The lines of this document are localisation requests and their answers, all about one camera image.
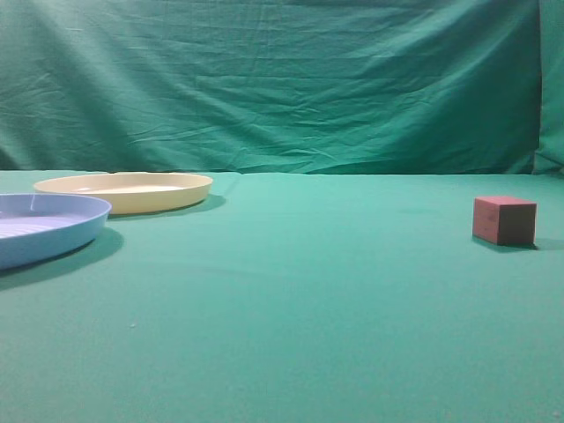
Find green table cloth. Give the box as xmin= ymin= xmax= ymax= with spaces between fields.
xmin=1 ymin=174 xmax=563 ymax=422

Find yellow plastic plate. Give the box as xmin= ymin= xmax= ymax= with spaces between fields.
xmin=33 ymin=172 xmax=213 ymax=215

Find blue plastic plate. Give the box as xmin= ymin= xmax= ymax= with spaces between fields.
xmin=1 ymin=193 xmax=112 ymax=270

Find green backdrop cloth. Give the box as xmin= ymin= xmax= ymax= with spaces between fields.
xmin=1 ymin=1 xmax=563 ymax=174

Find red cube block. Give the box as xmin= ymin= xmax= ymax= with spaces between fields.
xmin=472 ymin=196 xmax=538 ymax=246

